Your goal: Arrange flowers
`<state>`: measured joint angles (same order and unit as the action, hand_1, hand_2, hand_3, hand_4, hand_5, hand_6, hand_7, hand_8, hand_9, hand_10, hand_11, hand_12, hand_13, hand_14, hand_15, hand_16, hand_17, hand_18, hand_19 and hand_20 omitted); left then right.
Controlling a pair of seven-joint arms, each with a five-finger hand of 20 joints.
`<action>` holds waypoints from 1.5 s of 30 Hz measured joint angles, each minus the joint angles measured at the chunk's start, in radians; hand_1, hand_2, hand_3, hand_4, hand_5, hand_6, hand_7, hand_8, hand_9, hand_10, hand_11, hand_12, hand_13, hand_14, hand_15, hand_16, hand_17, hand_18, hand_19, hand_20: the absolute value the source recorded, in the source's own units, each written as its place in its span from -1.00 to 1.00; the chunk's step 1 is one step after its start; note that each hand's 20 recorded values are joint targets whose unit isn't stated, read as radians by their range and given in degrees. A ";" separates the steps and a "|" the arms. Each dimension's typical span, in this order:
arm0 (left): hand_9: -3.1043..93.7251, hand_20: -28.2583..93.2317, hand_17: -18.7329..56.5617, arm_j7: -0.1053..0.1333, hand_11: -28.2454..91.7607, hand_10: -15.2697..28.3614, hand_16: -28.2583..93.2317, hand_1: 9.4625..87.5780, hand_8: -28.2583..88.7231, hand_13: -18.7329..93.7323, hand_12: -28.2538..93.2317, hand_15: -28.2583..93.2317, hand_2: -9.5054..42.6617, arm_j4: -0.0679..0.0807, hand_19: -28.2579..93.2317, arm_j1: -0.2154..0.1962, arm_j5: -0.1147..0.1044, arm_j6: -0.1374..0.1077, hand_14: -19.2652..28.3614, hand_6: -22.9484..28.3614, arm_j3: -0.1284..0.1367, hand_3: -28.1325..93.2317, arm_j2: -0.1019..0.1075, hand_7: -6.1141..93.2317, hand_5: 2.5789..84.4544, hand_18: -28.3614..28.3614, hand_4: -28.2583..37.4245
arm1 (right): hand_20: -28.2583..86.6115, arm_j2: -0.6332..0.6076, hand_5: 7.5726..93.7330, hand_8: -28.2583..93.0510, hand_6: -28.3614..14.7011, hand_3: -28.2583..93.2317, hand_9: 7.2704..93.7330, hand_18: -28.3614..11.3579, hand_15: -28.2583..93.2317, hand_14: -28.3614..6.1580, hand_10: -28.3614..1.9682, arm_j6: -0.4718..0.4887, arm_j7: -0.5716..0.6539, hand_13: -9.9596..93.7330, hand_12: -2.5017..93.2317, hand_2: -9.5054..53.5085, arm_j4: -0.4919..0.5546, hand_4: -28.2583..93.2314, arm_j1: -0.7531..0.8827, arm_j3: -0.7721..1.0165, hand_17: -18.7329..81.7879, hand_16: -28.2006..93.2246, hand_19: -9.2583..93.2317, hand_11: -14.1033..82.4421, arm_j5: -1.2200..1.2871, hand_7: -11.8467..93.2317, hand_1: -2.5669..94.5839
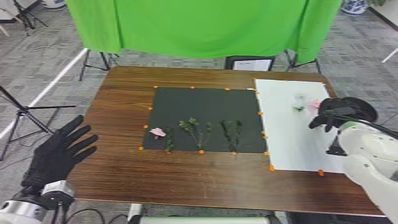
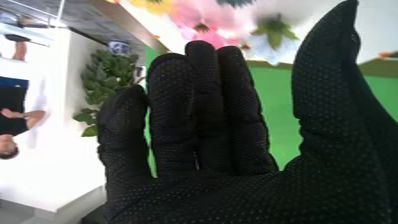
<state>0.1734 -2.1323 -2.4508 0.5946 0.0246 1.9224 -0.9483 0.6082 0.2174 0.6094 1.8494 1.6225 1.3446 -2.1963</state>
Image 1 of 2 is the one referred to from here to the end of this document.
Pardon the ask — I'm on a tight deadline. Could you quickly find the black cloth stand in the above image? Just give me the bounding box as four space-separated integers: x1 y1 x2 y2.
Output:
79 48 122 82
283 49 326 75

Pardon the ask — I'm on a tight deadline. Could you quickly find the black tripod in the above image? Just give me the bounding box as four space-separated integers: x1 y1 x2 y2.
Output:
10 0 51 32
0 85 79 162

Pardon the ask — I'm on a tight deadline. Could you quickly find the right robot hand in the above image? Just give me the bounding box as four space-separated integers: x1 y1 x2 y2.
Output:
308 96 381 134

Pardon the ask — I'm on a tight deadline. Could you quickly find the pink flower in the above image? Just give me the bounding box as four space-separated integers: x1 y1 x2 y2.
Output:
306 99 324 113
148 127 170 140

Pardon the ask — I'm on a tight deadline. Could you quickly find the white sheet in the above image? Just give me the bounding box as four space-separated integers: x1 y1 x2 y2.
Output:
253 78 353 174

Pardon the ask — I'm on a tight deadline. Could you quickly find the black framed board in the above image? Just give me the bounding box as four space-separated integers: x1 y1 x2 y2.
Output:
225 55 278 72

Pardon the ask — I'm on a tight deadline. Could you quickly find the green sprig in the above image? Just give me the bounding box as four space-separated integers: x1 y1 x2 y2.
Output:
221 119 239 153
203 121 216 141
164 126 177 154
234 119 246 148
178 116 207 152

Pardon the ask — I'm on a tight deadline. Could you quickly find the blue and white vase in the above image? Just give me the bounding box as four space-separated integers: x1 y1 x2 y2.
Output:
340 0 370 16
42 0 68 10

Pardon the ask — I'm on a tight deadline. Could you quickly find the pale grey bar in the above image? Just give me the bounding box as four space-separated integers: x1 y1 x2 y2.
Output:
139 216 273 224

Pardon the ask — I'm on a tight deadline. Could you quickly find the black cable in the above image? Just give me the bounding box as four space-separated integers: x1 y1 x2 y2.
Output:
322 112 398 138
52 203 130 224

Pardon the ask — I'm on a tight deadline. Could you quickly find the dark mat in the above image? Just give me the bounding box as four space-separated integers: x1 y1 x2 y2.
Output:
139 86 271 155

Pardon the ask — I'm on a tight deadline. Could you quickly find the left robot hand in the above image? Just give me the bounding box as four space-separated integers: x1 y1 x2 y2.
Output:
20 114 100 197

